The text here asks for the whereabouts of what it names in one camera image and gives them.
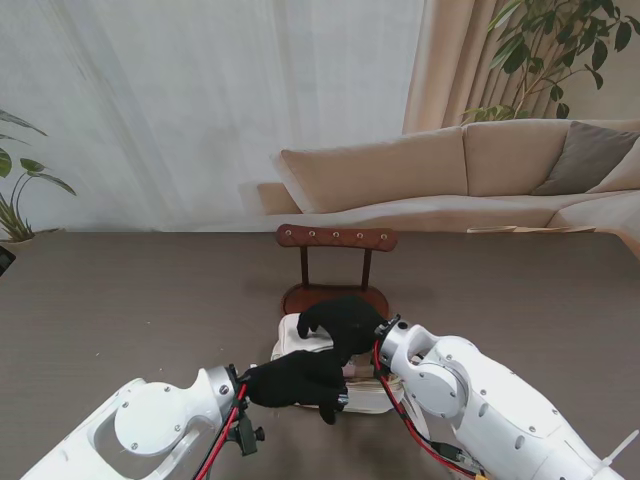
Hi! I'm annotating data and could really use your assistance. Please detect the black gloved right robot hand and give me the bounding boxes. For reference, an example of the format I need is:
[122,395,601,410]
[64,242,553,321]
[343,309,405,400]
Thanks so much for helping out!
[295,294,389,367]

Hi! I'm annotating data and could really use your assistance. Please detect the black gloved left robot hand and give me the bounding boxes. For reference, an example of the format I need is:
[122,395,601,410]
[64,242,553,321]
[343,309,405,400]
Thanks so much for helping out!
[244,349,350,426]

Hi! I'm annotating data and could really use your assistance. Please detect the cream handbag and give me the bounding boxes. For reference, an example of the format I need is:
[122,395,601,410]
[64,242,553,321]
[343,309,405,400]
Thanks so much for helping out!
[269,312,432,442]

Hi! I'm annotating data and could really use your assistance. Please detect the dark wooden jewelry stand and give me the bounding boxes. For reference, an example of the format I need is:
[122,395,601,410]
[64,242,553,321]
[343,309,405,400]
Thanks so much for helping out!
[276,223,400,317]

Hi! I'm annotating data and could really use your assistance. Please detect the beige sofa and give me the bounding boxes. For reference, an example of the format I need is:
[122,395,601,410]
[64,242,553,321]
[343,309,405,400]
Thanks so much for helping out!
[257,118,640,246]

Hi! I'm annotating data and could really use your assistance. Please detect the white sheer curtain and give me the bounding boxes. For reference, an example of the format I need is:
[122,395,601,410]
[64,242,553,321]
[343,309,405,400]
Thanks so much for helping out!
[0,0,426,234]

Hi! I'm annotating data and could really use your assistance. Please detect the beige curtain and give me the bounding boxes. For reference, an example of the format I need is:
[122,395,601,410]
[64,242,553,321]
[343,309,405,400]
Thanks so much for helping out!
[402,0,640,136]

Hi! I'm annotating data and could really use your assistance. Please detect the grey cushion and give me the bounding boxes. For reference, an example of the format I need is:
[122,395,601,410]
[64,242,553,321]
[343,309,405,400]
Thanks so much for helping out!
[530,120,640,196]

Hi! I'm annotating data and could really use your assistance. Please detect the dark green leafy plant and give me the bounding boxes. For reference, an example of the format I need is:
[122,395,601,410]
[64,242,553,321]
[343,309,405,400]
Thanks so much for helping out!
[459,0,634,121]

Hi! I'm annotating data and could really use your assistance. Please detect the large leaf green plant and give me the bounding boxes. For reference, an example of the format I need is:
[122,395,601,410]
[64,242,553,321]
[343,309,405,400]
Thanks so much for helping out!
[0,108,77,244]

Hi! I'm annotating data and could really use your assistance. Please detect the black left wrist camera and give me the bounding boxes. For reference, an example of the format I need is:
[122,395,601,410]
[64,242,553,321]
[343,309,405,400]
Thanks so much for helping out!
[233,413,267,457]

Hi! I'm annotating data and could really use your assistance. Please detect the left arm red cable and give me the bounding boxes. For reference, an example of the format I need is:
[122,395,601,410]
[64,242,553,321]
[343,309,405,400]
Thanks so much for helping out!
[192,382,251,480]

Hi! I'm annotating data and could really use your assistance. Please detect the arm red cable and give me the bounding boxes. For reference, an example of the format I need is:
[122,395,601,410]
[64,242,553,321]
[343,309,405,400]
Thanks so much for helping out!
[372,339,489,480]
[192,382,251,480]

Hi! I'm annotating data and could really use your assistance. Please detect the right arm red cable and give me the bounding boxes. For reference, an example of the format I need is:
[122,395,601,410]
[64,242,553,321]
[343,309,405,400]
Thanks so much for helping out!
[372,339,489,480]

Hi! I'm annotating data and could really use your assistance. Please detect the black cable with plug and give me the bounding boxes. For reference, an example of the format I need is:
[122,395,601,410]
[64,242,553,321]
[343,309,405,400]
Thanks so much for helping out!
[430,439,474,466]

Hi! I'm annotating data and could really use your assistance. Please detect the white cable tie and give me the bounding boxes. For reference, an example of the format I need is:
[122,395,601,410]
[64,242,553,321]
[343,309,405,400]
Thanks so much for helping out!
[601,432,637,470]

